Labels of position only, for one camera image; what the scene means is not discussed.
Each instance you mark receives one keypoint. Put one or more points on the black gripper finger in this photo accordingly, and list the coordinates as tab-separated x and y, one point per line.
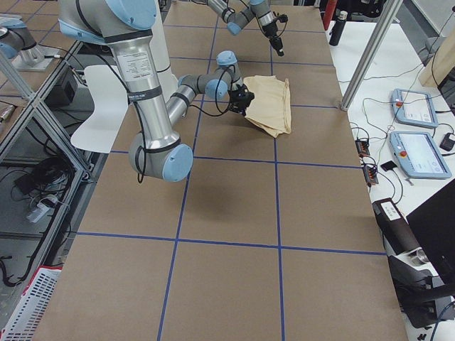
277	44

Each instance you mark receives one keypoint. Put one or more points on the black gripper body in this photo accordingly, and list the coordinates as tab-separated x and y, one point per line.
273	36
240	101

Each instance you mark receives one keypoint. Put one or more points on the beige long sleeve shirt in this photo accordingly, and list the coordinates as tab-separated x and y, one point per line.
270	110

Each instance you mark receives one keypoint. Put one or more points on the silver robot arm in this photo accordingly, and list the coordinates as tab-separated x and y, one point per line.
126	28
237	20

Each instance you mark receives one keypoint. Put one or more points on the black water bottle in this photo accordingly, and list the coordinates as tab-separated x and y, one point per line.
337	29

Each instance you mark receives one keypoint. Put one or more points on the red cylinder bottle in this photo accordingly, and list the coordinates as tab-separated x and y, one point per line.
328	13

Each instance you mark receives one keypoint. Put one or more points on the white plastic chair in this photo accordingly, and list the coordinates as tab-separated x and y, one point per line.
99	131

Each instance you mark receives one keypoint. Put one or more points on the upper blue teach pendant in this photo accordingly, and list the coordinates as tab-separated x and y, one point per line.
413	108

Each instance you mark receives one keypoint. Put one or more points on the blue teach pendant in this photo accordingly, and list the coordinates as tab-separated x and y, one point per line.
418	155
413	108

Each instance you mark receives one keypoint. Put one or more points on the lower blue teach pendant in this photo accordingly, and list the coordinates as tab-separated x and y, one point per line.
418	155

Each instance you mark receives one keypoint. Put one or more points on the black computer mouse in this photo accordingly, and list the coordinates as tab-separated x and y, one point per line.
447	142

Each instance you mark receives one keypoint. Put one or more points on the black box with label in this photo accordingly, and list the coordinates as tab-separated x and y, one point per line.
397	235

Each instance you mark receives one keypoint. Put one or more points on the black monitor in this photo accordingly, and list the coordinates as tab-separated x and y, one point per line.
432	224

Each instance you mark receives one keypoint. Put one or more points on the white perforated plastic basket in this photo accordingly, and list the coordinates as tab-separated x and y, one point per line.
32	305

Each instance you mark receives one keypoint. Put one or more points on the wrist black camera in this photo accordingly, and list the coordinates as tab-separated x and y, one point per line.
243	96
280	17

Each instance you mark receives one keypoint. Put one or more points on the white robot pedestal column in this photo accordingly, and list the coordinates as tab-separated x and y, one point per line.
159	50

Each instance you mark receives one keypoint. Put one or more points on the aluminium frame post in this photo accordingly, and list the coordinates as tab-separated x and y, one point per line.
381	28

